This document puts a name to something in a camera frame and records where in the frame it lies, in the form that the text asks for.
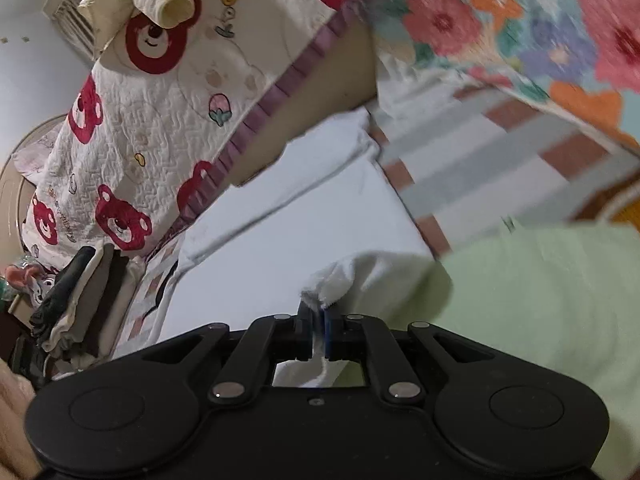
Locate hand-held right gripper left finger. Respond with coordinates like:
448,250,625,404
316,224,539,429
142,300,322,405

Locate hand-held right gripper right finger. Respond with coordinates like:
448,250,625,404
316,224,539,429
323,312,494,405

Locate white t-shirt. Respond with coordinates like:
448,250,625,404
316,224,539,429
150,107,453,389

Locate brown folded garment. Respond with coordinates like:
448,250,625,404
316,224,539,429
75,250,132,358

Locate light green cloth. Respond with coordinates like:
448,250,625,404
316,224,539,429
430,222,640,480

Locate beige folded garment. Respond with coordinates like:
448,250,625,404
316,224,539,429
41,246,117,353

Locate dark folded garment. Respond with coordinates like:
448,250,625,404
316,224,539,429
29,245,99,333

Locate bear print quilt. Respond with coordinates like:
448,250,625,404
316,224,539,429
17,0,401,261

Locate plush toy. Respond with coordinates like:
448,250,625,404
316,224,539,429
4,260,57,307

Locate pale pink cloth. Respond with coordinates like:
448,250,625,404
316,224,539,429
0,360,43,480

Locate floral blanket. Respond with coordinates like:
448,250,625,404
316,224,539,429
345,0,640,148

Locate white window frame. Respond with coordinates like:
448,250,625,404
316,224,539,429
44,0,132,58

